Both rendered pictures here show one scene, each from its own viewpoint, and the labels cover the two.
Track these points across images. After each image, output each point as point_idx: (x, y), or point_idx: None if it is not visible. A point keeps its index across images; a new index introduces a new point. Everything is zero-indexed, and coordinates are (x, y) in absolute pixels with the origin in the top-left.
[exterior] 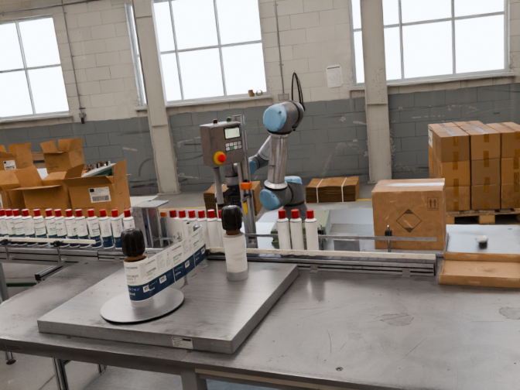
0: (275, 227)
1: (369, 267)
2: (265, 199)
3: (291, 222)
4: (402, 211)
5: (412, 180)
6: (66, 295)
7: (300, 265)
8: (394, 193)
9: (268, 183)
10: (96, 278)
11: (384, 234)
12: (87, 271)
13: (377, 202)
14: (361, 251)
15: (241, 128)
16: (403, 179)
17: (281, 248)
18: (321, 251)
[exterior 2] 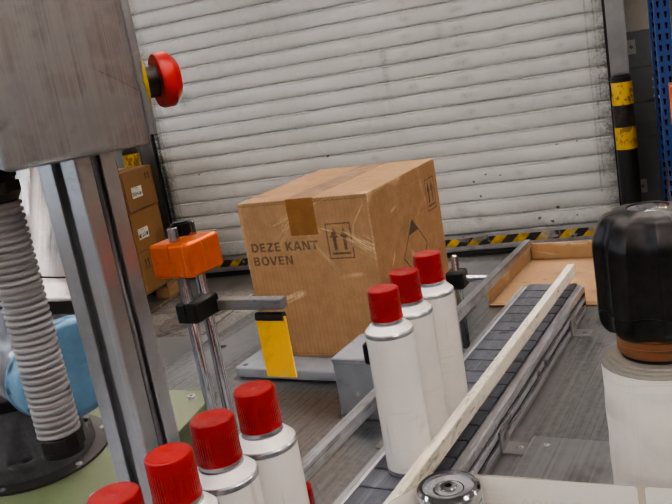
0: (63, 502)
1: (549, 352)
2: (71, 365)
3: (423, 317)
4: (407, 230)
5: (301, 182)
6: None
7: (486, 454)
8: (392, 184)
9: (64, 286)
10: None
11: (462, 281)
12: None
13: (377, 220)
14: (523, 323)
15: None
16: (279, 188)
17: (423, 440)
18: (491, 372)
